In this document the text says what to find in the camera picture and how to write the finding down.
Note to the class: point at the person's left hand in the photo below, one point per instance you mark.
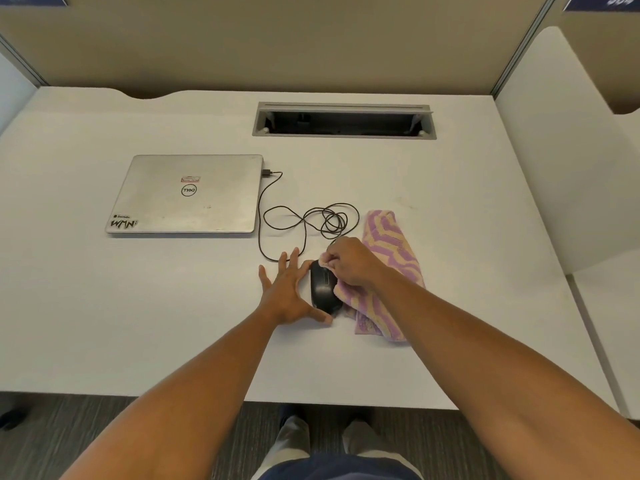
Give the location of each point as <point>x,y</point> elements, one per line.
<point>282,294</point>

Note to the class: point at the person's right hand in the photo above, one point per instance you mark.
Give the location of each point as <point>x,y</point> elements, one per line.
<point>357,262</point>

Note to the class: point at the person's right fingers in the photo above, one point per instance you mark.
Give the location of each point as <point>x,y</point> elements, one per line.
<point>334,257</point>

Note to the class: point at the person's left middle finger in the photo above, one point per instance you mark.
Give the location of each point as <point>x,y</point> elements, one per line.
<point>295,259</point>

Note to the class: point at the person's left thumb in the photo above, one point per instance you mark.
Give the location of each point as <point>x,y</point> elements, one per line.
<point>319,317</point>

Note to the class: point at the person's left little finger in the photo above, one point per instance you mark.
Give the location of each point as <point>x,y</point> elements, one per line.
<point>266,277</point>

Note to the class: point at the black computer mouse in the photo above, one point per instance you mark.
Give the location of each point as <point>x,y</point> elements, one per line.
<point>324,292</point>

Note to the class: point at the purple and beige striped cloth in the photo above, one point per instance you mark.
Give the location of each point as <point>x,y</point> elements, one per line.
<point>387,234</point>

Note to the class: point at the person's right forearm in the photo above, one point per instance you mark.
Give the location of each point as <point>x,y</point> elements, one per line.
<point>490,384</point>

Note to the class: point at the person's left forearm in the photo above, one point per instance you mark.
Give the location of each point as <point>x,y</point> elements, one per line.
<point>200,389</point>

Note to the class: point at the silver closed laptop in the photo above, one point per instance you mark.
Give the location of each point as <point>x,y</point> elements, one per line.
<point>190,194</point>

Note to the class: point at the person's left leg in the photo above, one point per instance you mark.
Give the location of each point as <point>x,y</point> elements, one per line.
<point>287,439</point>

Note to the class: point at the dark blue shirt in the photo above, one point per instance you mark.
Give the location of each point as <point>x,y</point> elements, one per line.
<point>345,468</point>

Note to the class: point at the beige desk divider panel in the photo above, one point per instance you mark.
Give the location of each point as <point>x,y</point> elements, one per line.
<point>280,44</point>

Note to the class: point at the white side partition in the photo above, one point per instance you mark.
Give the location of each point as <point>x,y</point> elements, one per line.
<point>12,92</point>
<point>565,144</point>

